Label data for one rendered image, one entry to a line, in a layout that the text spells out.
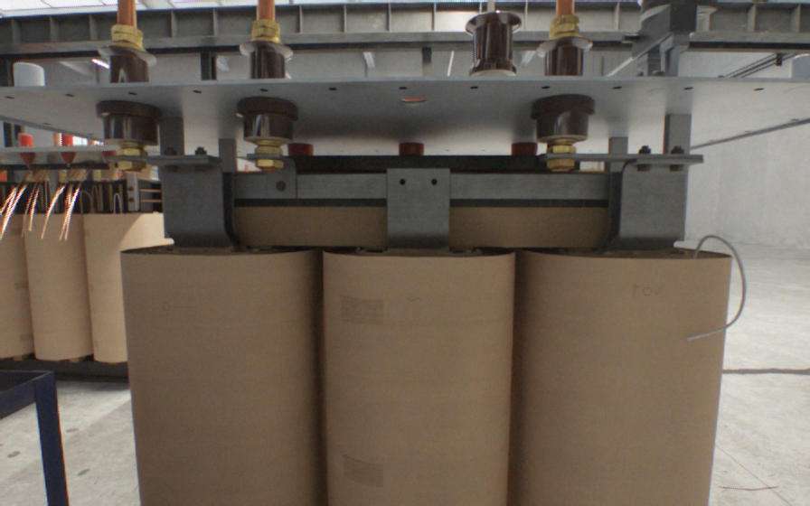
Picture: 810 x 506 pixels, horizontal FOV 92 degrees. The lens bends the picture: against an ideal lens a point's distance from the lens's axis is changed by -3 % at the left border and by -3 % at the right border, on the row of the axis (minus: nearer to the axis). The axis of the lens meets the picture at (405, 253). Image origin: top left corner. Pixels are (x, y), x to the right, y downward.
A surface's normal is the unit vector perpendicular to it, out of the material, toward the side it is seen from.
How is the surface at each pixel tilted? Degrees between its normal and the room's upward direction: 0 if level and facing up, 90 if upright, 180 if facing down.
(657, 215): 90
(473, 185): 90
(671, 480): 90
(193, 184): 90
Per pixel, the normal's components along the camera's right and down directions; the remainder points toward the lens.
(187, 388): -0.04, 0.10
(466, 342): 0.20, 0.10
